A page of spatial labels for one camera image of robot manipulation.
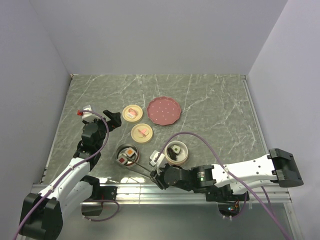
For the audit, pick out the steel food tongs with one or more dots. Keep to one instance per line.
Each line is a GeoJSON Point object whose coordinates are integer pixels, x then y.
{"type": "Point", "coordinates": [135, 166]}

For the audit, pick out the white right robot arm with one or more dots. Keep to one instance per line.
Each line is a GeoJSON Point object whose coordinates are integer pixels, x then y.
{"type": "Point", "coordinates": [230, 182]}

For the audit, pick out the steel round container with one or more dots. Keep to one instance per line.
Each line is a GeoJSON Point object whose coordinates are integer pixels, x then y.
{"type": "Point", "coordinates": [121, 151]}

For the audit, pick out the orange sushi roll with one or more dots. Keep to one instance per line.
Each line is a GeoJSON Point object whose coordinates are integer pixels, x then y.
{"type": "Point", "coordinates": [130, 152]}

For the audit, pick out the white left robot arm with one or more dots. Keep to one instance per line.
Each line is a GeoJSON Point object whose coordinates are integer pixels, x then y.
{"type": "Point", "coordinates": [43, 214]}

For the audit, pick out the red sushi roll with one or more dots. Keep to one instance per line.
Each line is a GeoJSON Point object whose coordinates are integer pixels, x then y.
{"type": "Point", "coordinates": [122, 160]}

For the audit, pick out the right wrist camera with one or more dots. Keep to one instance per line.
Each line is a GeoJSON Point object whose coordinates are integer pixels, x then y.
{"type": "Point", "coordinates": [156, 160]}

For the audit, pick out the cream lid with label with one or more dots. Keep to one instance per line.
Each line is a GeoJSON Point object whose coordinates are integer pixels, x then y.
{"type": "Point", "coordinates": [132, 113]}

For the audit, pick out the aluminium front rail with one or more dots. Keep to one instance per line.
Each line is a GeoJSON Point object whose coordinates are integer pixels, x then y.
{"type": "Point", "coordinates": [150, 194]}

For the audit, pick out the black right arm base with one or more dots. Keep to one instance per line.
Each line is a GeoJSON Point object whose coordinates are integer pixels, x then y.
{"type": "Point", "coordinates": [225, 195]}

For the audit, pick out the green sushi roll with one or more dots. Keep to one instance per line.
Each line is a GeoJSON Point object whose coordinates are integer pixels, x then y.
{"type": "Point", "coordinates": [176, 149]}

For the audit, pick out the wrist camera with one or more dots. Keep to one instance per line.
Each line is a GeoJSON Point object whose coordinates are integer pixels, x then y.
{"type": "Point", "coordinates": [86, 113]}
{"type": "Point", "coordinates": [156, 160]}

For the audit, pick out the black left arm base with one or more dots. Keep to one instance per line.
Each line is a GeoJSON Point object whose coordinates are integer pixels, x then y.
{"type": "Point", "coordinates": [99, 190]}

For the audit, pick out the black seaweed piece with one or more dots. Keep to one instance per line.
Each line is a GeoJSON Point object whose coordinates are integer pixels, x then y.
{"type": "Point", "coordinates": [172, 154]}

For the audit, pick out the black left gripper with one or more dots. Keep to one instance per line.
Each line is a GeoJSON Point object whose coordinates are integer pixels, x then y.
{"type": "Point", "coordinates": [115, 121]}

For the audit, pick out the pink dotted plate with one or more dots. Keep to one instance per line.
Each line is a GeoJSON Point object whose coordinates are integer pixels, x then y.
{"type": "Point", "coordinates": [163, 111]}

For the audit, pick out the cream lid pink handle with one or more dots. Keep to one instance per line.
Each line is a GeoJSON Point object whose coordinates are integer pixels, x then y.
{"type": "Point", "coordinates": [141, 133]}

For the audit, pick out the cream round lunch container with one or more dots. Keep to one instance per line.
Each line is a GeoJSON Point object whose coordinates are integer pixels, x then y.
{"type": "Point", "coordinates": [181, 157]}

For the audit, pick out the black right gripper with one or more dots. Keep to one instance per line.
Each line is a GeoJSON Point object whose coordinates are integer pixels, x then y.
{"type": "Point", "coordinates": [157, 176]}

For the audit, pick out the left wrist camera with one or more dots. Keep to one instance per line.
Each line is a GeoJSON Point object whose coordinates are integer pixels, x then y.
{"type": "Point", "coordinates": [86, 113]}

